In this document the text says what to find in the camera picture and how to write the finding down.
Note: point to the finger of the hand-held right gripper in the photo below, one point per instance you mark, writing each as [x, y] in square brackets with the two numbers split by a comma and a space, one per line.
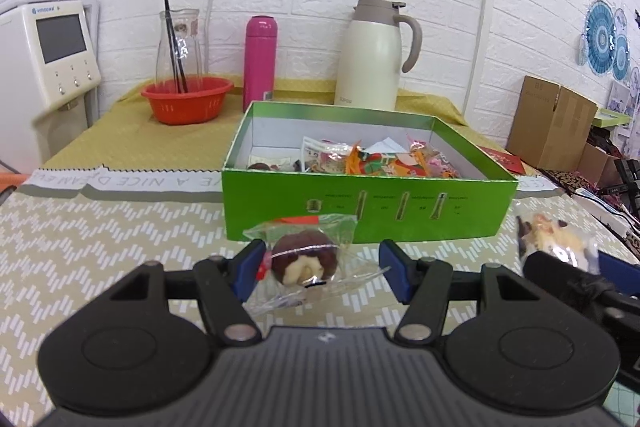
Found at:
[620, 264]
[555, 274]

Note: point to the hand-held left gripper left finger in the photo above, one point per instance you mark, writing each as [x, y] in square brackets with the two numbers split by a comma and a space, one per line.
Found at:
[251, 265]

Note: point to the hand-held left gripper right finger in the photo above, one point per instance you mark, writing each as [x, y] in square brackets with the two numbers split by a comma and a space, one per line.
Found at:
[395, 272]

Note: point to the brown cream snack clear packet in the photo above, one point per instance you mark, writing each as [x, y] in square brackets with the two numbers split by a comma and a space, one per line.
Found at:
[552, 234]

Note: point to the brown date snack clear packet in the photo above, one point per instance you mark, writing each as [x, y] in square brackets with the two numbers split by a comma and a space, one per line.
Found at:
[302, 259]

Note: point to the green cardboard box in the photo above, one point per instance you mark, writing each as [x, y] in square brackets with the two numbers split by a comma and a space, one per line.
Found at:
[350, 212]

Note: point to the pile of assorted snack packets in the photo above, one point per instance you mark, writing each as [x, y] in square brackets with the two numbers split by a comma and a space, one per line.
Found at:
[380, 162]

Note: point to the white power strip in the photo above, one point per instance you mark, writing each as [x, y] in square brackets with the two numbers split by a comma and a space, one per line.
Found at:
[607, 209]

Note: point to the black charging devices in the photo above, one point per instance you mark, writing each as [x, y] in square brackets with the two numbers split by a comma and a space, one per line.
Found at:
[627, 179]

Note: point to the leopard print cloth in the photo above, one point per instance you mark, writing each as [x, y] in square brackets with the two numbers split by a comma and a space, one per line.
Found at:
[562, 181]

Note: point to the small brown cardboard box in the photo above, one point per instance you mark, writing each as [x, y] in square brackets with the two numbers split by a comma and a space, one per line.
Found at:
[602, 164]

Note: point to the red envelope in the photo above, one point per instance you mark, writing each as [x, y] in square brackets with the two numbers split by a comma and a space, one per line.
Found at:
[502, 159]

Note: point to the green tray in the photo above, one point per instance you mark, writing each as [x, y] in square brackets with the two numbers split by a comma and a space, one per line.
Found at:
[612, 118]

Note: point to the beige chevron tablecloth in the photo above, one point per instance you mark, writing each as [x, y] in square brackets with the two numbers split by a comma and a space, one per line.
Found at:
[100, 247]

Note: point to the large brown cardboard box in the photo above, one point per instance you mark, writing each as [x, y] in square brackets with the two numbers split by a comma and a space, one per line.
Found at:
[547, 122]

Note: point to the yellow tablecloth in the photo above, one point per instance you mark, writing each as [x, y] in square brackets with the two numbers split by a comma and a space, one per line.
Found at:
[150, 142]

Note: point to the orange plastic basket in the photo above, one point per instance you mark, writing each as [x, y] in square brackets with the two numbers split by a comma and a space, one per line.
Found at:
[185, 104]

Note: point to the pink thermos bottle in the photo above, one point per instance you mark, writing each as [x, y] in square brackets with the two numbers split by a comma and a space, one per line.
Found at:
[260, 62]

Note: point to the cream thermal carafe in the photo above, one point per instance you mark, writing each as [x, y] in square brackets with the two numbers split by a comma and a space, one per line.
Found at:
[367, 62]

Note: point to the blue paper fan decorations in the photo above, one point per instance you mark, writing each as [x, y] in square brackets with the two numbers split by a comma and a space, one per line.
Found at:
[602, 34]

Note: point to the clear glass pitcher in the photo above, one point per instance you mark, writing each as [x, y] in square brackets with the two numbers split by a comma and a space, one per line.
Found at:
[177, 42]

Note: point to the white appliance with screen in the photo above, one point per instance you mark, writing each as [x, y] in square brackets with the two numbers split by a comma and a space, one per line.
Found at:
[50, 72]

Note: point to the wall photo prints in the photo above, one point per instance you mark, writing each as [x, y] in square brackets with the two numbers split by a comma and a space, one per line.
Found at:
[627, 92]

